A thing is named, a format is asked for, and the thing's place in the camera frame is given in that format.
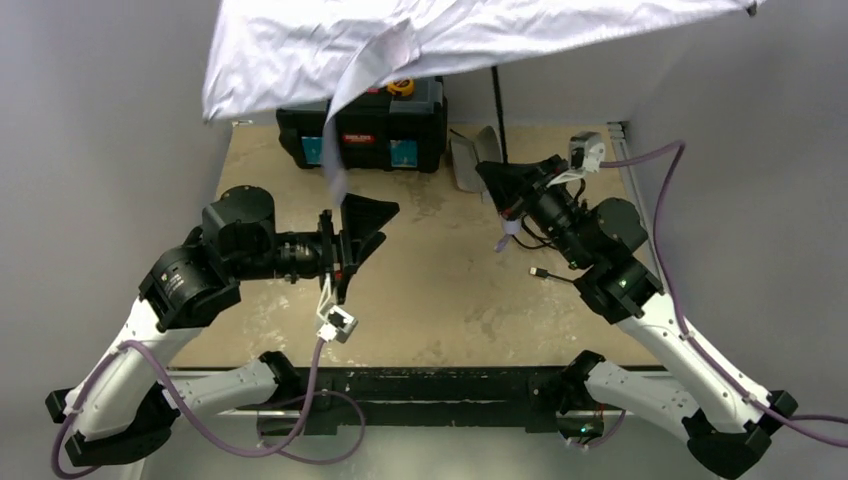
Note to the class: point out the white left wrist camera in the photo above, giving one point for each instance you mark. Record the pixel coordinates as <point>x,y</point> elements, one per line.
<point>332,322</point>

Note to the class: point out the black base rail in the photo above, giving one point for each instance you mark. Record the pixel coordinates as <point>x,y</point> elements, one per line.
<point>534,399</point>

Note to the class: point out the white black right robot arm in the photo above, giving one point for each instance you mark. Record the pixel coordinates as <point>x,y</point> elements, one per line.
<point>725,418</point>

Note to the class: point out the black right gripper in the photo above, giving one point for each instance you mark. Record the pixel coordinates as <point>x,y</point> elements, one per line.
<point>525,199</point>

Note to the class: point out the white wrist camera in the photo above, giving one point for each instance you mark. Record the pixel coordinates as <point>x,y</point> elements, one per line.
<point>332,322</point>
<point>587,151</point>

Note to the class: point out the purple umbrella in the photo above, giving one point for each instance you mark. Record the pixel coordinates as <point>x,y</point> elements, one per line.
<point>266,55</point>

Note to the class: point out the yellow tape measure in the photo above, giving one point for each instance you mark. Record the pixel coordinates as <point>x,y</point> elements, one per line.
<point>401,88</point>

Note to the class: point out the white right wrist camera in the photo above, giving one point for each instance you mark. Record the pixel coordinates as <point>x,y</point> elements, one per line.
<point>587,151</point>

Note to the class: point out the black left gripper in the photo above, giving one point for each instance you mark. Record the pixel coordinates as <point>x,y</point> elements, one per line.
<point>332,241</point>

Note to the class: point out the black plastic toolbox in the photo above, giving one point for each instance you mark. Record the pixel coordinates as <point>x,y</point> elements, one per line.
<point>378,130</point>

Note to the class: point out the pink umbrella case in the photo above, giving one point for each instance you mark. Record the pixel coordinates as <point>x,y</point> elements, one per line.
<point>467,152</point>

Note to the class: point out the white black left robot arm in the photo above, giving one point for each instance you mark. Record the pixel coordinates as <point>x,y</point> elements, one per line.
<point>127,407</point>

